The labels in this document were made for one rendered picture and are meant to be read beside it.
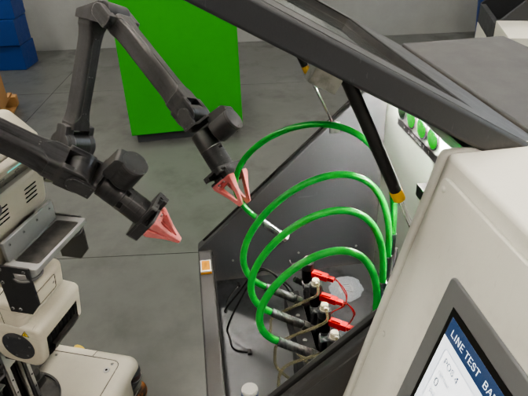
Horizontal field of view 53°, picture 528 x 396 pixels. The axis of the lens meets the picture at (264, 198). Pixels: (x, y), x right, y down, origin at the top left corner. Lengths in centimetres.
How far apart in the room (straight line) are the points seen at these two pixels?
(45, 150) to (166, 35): 332
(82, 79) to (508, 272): 124
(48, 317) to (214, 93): 311
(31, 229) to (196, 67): 304
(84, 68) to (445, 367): 121
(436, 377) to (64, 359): 180
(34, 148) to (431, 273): 75
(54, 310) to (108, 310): 119
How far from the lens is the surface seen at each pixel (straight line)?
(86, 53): 156
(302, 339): 123
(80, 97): 157
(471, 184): 69
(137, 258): 321
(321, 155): 145
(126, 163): 106
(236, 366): 138
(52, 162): 108
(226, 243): 155
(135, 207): 111
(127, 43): 145
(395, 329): 82
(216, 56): 441
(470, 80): 119
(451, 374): 69
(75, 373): 224
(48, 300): 175
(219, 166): 122
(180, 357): 257
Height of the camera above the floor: 186
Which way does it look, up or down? 31 degrees down
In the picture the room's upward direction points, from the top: 2 degrees counter-clockwise
